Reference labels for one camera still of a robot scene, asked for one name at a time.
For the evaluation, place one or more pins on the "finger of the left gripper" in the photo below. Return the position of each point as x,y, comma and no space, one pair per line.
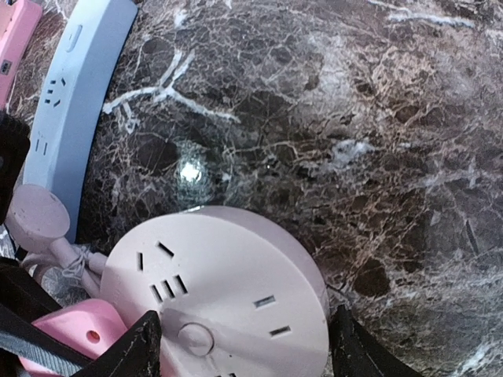
23,300

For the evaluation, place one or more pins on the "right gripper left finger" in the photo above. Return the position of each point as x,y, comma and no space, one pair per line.
135,354

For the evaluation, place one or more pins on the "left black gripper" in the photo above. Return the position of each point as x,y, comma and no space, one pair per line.
15,144

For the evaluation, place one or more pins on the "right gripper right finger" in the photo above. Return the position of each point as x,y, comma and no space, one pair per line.
356,353

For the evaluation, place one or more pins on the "pink plug adapter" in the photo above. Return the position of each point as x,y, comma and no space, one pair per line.
90,327

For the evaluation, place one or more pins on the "round pink power socket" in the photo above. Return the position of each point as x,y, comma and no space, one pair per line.
236,294

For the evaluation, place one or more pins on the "pink triangular power strip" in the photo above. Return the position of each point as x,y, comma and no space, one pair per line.
19,20

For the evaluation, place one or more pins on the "light blue power strip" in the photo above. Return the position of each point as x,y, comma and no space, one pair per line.
72,97

